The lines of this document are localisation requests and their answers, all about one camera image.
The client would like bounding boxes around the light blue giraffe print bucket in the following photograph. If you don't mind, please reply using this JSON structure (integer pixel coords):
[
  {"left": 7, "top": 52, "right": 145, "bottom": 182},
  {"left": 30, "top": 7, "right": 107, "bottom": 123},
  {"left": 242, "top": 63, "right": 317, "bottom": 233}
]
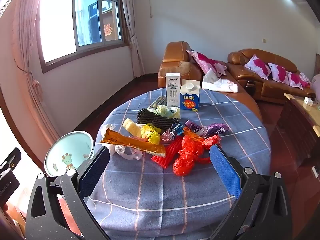
[{"left": 44, "top": 131, "right": 95, "bottom": 178}]

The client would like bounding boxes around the blue plaid cloth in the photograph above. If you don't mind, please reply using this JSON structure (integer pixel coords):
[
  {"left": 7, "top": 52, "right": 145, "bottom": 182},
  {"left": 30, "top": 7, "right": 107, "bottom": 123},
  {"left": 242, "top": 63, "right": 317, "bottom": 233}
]
[{"left": 82, "top": 88, "right": 272, "bottom": 240}]

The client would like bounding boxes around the wooden coffee table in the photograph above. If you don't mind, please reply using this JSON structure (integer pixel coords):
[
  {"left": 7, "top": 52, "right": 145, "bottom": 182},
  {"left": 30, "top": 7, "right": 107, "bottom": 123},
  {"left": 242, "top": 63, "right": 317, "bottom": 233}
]
[{"left": 276, "top": 93, "right": 320, "bottom": 140}]

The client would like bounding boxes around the red foam net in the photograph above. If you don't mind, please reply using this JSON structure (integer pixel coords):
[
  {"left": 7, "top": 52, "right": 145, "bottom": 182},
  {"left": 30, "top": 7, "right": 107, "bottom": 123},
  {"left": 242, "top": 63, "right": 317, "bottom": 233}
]
[{"left": 151, "top": 136, "right": 185, "bottom": 166}]

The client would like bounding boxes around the yellow sponge block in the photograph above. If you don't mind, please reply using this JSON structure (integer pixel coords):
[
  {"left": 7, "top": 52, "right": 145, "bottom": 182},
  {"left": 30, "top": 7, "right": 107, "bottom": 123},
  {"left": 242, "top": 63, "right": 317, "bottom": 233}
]
[{"left": 122, "top": 118, "right": 143, "bottom": 138}]

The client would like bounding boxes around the sliding glass window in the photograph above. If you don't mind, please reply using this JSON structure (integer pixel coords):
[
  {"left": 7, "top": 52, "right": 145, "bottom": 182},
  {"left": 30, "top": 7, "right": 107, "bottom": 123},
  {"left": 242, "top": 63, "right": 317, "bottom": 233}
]
[{"left": 36, "top": 0, "right": 130, "bottom": 74}]

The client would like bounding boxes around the black foam net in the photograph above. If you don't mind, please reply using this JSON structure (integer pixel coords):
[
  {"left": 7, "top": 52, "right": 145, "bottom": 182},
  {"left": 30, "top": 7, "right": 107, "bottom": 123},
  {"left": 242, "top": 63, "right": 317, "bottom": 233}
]
[{"left": 136, "top": 107, "right": 181, "bottom": 130}]

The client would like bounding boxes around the small orange wrapper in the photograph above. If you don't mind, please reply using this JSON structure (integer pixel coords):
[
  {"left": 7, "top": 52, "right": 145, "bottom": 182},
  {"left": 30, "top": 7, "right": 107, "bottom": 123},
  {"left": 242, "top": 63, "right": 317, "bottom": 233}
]
[{"left": 183, "top": 127, "right": 203, "bottom": 139}]

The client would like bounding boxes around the pink clear wrapper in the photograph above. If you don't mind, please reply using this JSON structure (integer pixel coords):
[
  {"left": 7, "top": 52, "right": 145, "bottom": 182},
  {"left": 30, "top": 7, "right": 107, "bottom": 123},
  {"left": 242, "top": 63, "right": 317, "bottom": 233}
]
[{"left": 160, "top": 129, "right": 175, "bottom": 144}]

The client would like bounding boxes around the white tissue packet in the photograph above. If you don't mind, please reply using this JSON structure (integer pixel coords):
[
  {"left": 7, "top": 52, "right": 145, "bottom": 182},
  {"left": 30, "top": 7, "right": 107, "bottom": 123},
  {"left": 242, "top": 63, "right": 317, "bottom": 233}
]
[{"left": 202, "top": 68, "right": 239, "bottom": 93}]

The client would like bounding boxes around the blue and white carton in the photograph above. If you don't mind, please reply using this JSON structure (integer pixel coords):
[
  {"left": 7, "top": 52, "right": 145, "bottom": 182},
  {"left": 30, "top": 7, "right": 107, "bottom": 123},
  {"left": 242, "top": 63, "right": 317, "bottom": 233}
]
[{"left": 179, "top": 79, "right": 201, "bottom": 112}]

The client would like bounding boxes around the yellow plastic bag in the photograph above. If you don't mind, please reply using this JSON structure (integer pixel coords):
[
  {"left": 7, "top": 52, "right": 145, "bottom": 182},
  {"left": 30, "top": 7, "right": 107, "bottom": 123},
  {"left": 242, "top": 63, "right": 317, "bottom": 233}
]
[{"left": 141, "top": 124, "right": 162, "bottom": 145}]

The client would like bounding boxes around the orange leather wide sofa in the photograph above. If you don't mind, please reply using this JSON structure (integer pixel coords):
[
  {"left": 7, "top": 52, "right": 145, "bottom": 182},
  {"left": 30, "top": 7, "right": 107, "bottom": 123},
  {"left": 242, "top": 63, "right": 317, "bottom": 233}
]
[{"left": 227, "top": 49, "right": 315, "bottom": 103}]

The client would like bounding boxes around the tall white milk carton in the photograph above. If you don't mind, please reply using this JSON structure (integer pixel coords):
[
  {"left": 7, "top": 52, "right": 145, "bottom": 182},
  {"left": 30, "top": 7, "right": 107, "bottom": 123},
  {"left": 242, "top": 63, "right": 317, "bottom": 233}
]
[{"left": 165, "top": 72, "right": 181, "bottom": 107}]

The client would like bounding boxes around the long orange wrapper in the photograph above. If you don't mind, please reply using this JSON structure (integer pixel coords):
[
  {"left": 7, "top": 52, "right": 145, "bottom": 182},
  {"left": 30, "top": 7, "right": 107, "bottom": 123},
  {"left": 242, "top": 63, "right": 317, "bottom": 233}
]
[{"left": 100, "top": 128, "right": 167, "bottom": 158}]

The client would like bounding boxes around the red plastic bag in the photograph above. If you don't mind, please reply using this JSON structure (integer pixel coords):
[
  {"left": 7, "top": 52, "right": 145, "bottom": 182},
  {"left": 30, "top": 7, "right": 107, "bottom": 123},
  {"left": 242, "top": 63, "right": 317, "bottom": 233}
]
[{"left": 173, "top": 134, "right": 222, "bottom": 177}]

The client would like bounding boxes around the blue wrapper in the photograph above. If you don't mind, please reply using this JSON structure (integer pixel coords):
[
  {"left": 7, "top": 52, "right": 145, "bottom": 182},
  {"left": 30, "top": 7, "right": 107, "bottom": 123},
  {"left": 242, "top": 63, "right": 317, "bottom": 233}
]
[{"left": 172, "top": 124, "right": 185, "bottom": 136}]

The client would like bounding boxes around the pale green plastic bag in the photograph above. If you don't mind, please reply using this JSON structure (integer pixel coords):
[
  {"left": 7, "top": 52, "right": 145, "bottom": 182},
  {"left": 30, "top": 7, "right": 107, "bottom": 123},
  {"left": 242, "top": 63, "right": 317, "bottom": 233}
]
[{"left": 147, "top": 105, "right": 181, "bottom": 119}]

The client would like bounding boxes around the long pink curtain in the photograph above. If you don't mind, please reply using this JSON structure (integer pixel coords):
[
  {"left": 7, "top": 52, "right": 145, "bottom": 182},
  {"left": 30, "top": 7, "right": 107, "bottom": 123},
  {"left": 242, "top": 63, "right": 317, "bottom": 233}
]
[{"left": 12, "top": 0, "right": 62, "bottom": 140}]

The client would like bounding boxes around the large purple wrapper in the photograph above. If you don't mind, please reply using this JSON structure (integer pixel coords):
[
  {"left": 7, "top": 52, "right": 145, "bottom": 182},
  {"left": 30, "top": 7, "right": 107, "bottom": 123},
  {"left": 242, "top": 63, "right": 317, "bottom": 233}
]
[{"left": 197, "top": 123, "right": 230, "bottom": 138}]

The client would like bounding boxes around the black snack packet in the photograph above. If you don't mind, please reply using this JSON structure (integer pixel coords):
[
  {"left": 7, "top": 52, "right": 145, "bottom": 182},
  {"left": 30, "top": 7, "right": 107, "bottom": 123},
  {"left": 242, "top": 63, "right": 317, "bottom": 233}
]
[{"left": 150, "top": 95, "right": 167, "bottom": 109}]

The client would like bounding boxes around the orange leather chaise sofa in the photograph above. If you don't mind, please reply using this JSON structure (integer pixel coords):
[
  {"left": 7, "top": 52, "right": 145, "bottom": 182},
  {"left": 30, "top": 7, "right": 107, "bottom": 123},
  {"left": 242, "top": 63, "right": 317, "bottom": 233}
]
[{"left": 158, "top": 41, "right": 263, "bottom": 120}]

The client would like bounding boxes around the brown wooden door frame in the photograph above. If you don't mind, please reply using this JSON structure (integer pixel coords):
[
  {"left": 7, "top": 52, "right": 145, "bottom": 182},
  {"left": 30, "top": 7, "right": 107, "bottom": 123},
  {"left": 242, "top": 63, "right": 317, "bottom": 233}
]
[{"left": 0, "top": 80, "right": 44, "bottom": 167}]

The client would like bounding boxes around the narrow pink curtain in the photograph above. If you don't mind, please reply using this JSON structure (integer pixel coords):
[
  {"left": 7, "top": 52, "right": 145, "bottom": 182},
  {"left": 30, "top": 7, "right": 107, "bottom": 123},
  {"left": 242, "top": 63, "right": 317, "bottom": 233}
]
[{"left": 120, "top": 0, "right": 145, "bottom": 78}]

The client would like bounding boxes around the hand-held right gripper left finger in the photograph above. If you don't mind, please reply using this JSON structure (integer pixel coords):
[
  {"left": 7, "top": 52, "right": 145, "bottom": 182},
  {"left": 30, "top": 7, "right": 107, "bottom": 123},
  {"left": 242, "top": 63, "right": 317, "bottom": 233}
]
[{"left": 25, "top": 145, "right": 112, "bottom": 240}]

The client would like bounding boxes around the pink floral pillow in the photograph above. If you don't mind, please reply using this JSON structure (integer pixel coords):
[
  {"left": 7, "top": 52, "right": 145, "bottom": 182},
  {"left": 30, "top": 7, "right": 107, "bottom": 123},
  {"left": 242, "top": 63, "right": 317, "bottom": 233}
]
[
  {"left": 244, "top": 54, "right": 272, "bottom": 80},
  {"left": 286, "top": 71, "right": 310, "bottom": 90},
  {"left": 267, "top": 63, "right": 290, "bottom": 83},
  {"left": 186, "top": 50, "right": 227, "bottom": 77}
]

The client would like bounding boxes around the small purple wrapper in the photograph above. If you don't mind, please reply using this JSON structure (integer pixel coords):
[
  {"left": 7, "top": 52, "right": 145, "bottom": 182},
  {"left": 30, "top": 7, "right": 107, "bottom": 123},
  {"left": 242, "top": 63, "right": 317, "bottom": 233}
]
[{"left": 184, "top": 120, "right": 202, "bottom": 133}]

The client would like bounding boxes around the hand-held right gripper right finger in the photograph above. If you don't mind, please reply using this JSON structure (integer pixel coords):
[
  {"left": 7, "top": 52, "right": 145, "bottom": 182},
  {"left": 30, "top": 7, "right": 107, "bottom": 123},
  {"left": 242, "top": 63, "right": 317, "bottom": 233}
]
[{"left": 209, "top": 144, "right": 293, "bottom": 240}]

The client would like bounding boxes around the white plastic bag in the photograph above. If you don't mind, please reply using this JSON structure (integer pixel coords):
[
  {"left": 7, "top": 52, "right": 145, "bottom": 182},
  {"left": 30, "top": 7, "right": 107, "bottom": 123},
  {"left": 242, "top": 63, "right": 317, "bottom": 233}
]
[{"left": 114, "top": 145, "right": 143, "bottom": 161}]

